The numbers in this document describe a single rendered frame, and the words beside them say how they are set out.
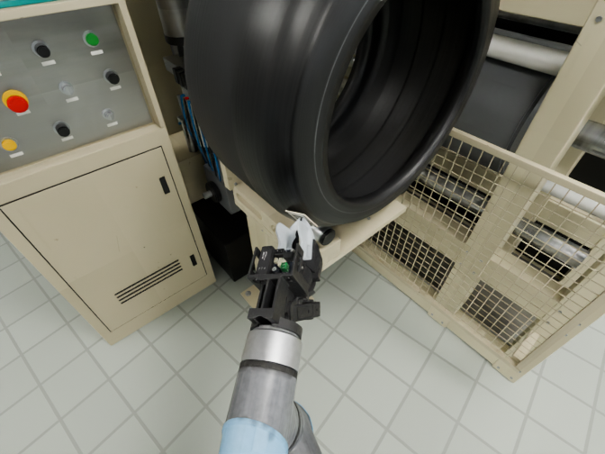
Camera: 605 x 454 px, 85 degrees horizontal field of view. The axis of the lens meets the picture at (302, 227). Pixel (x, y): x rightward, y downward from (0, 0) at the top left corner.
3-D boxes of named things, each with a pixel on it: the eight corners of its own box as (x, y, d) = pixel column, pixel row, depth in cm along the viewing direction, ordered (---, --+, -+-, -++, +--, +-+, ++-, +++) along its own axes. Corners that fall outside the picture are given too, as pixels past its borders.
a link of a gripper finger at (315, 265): (322, 238, 53) (316, 286, 48) (325, 242, 54) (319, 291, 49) (295, 240, 55) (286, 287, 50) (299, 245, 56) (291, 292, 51)
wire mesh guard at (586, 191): (333, 229, 160) (347, 84, 110) (336, 227, 161) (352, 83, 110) (517, 373, 112) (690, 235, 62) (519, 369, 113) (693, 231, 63)
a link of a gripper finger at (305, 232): (309, 198, 54) (301, 246, 48) (320, 221, 58) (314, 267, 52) (292, 201, 55) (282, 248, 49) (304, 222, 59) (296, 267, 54)
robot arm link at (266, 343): (306, 377, 43) (253, 374, 46) (311, 343, 46) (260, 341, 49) (284, 360, 38) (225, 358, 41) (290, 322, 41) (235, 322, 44)
